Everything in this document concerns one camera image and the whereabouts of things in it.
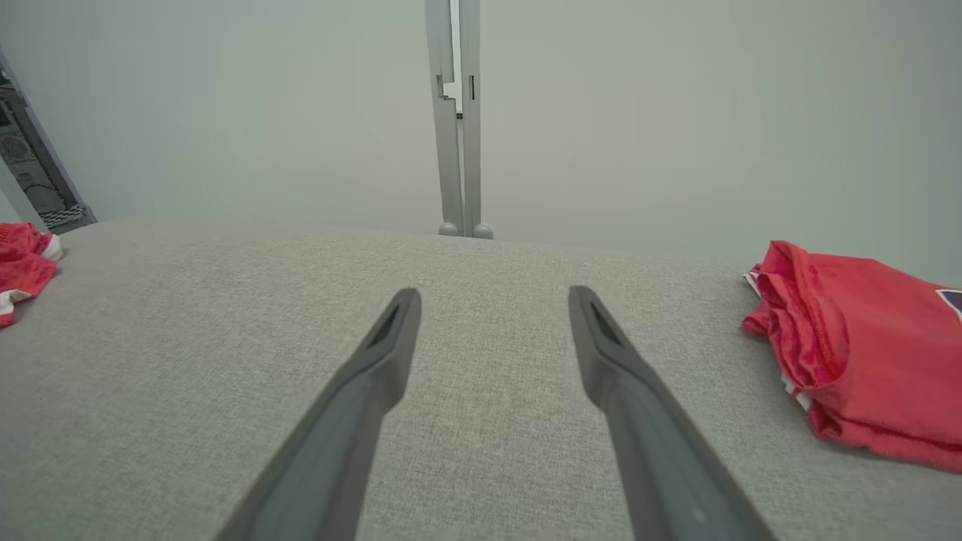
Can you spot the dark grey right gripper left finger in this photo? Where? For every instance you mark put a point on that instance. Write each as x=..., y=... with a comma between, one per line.
x=338, y=466

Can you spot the red white-sleeved t-shirt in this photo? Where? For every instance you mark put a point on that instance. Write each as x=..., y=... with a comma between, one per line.
x=879, y=353

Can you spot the grey double partition post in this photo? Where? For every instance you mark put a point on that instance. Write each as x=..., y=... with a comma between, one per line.
x=470, y=150

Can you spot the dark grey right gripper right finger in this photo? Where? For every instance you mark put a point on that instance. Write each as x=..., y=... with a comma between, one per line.
x=669, y=481

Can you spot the red white-striped shorts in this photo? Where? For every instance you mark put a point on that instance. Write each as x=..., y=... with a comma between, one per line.
x=22, y=263

